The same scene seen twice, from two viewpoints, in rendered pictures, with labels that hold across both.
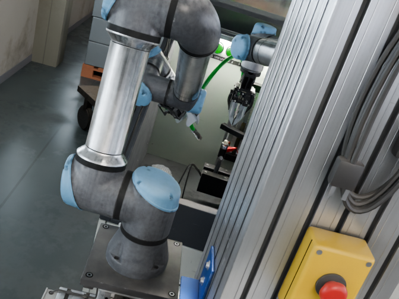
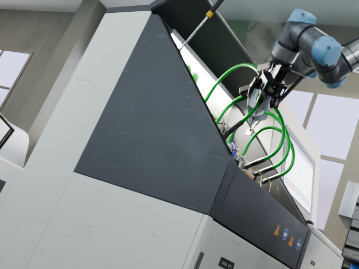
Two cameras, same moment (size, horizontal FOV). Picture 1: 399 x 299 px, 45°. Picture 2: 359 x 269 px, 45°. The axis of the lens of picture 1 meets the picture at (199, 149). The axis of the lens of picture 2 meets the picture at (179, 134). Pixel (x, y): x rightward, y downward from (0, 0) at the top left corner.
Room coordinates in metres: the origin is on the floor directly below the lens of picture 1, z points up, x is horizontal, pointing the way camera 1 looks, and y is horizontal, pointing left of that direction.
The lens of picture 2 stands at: (0.79, 1.20, 0.66)
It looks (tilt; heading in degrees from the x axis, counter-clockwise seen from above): 15 degrees up; 311
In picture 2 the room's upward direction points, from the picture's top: 23 degrees clockwise
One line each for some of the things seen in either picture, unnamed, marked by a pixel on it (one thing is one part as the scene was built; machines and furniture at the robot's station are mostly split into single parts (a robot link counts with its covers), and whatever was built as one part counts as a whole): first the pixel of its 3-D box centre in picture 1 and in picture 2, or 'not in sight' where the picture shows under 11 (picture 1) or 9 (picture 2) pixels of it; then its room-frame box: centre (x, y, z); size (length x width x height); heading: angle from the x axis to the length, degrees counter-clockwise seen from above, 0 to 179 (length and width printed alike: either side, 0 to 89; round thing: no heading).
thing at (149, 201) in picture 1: (149, 200); not in sight; (0.94, 0.07, 1.20); 0.13 x 0.12 x 0.14; 92
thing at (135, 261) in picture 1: (141, 242); not in sight; (0.94, 0.07, 1.09); 0.15 x 0.15 x 0.10
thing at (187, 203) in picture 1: (200, 227); (264, 223); (1.42, -0.09, 0.87); 0.62 x 0.04 x 0.16; 90
